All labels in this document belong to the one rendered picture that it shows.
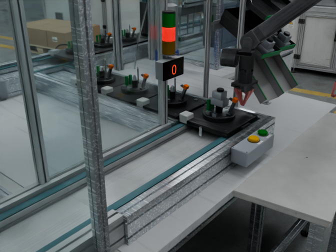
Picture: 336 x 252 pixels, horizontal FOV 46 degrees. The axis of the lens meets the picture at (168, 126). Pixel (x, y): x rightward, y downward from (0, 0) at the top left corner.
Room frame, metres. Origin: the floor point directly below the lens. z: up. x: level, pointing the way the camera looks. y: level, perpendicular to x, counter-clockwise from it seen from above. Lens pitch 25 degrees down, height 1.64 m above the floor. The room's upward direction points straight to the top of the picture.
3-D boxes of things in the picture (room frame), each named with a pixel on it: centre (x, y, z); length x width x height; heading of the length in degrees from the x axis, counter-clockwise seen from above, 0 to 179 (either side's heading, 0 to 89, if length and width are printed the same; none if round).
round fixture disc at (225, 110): (1.54, -0.22, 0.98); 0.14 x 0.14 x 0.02
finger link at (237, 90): (1.48, -0.31, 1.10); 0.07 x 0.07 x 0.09; 50
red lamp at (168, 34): (1.47, 0.00, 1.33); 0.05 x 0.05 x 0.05
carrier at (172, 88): (1.71, -0.02, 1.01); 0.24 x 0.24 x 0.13; 50
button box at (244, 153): (1.34, -0.32, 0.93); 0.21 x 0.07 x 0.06; 140
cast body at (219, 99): (1.55, -0.21, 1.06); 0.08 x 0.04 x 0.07; 48
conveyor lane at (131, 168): (1.33, 0.00, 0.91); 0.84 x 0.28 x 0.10; 140
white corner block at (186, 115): (1.53, -0.08, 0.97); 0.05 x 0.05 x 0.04; 50
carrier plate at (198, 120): (1.54, -0.22, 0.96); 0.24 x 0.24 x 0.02; 50
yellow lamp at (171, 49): (1.47, 0.00, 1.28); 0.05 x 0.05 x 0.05
